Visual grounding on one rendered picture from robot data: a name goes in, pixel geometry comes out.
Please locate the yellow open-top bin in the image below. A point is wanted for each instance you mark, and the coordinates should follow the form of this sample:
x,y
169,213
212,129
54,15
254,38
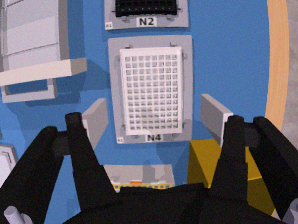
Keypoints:
x,y
203,157

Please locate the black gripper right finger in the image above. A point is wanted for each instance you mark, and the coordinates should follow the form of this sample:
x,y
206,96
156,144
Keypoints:
x,y
275,156

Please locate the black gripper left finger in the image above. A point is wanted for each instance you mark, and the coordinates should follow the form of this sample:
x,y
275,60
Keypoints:
x,y
26,193

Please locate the blue bench mat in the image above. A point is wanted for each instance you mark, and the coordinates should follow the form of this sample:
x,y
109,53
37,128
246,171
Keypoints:
x,y
231,61

